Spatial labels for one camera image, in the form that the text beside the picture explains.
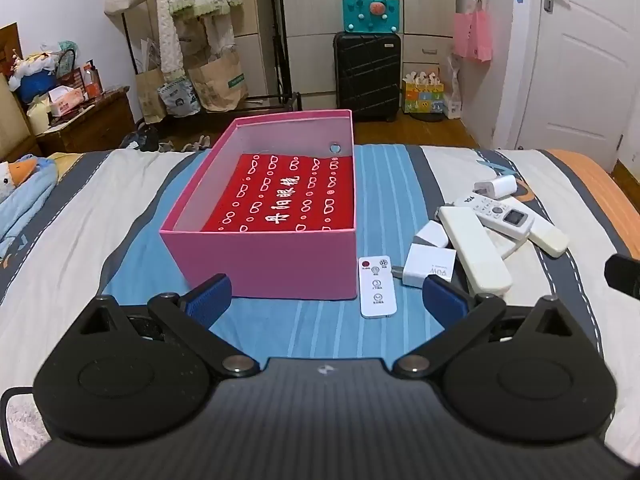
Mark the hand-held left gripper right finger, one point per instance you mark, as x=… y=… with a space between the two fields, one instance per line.
x=442 y=302

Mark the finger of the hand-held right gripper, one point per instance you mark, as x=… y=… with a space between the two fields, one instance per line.
x=625 y=277

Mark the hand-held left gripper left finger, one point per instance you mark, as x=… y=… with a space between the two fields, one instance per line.
x=212 y=297

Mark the large white charger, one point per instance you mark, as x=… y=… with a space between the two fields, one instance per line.
x=425 y=265

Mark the pink cardboard box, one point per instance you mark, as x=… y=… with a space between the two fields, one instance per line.
x=260 y=265

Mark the long cream remote control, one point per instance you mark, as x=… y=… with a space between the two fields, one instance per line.
x=475 y=250

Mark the small white remote control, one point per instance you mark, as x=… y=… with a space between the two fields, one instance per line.
x=377 y=305

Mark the small white charger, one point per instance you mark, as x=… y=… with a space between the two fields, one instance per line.
x=432 y=234

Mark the cream remote with display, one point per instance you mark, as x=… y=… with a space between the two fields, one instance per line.
x=547 y=237

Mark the white remote with display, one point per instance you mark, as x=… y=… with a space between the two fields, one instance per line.
x=492 y=210

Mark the white charger with prongs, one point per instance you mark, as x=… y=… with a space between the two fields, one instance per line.
x=500 y=186

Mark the red packet in box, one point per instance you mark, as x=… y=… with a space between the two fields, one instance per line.
x=287 y=212

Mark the grey sneaker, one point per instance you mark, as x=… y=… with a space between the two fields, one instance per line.
x=166 y=147

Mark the striped bed sheet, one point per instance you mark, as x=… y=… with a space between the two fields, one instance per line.
x=75 y=220

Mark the dark shoe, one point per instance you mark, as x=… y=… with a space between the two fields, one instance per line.
x=140 y=137

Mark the black round base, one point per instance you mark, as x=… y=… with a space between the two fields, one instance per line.
x=430 y=117

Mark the white printed bag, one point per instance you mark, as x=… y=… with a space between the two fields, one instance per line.
x=180 y=100

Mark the colourful gift bag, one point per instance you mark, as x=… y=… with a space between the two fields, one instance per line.
x=422 y=97

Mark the white plastic bag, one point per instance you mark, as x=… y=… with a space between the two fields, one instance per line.
x=454 y=95

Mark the blue duck plush blanket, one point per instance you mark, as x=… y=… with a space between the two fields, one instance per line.
x=30 y=195

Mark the wooden nightstand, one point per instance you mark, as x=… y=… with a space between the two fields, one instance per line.
x=90 y=125

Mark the narrow brown paper bag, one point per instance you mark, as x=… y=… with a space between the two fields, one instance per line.
x=149 y=95

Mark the black clothes rack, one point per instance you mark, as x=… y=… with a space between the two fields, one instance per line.
x=295 y=101

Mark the large brown paper bag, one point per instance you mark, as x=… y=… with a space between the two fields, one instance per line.
x=220 y=85

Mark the white door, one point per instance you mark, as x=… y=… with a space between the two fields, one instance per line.
x=585 y=60

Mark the grey fluffy cloth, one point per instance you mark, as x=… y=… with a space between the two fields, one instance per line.
x=25 y=425

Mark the black suitcase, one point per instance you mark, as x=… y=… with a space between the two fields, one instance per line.
x=367 y=75

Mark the tissue box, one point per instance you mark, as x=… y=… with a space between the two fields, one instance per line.
x=65 y=102

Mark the cream plastic jar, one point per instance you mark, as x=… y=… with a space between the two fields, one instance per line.
x=39 y=120

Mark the red box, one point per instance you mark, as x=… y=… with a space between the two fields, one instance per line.
x=75 y=80

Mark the cream fluffy coat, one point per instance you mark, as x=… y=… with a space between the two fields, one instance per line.
x=170 y=35

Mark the wooden headboard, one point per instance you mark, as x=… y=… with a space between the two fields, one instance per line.
x=10 y=125

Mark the pink plastic bag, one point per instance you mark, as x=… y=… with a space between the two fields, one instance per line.
x=472 y=35

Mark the blue bag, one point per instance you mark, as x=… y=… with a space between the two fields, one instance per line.
x=35 y=85

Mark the teal tote bag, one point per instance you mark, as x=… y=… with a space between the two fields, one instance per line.
x=360 y=15

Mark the white wardrobe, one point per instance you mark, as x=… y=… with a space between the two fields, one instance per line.
x=310 y=0

